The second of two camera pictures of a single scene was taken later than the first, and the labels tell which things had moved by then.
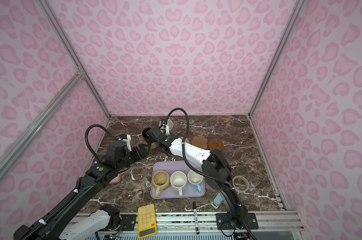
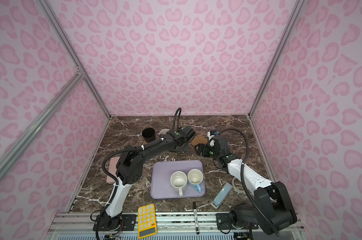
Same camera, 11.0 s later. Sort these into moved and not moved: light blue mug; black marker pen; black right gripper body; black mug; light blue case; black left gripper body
Moved: black left gripper body; black right gripper body
Not moved: light blue mug; black marker pen; light blue case; black mug
